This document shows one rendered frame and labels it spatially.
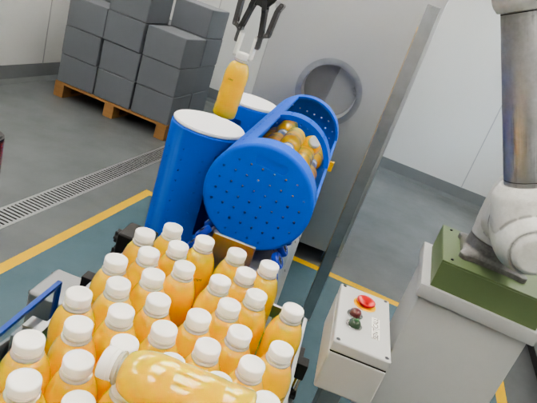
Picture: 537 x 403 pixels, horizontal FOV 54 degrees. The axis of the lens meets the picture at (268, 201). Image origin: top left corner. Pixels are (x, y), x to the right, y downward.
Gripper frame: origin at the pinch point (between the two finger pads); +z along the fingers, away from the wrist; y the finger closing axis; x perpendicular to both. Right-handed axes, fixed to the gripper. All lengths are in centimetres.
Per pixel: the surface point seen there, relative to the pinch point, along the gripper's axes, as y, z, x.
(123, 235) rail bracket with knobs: -1, 40, 51
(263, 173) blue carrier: -21.2, 23.0, 25.9
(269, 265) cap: -33, 30, 54
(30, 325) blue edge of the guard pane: 0, 47, 78
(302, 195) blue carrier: -32.0, 24.3, 25.2
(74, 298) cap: -11, 30, 87
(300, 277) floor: -40, 139, -149
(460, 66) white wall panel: -105, 0, -478
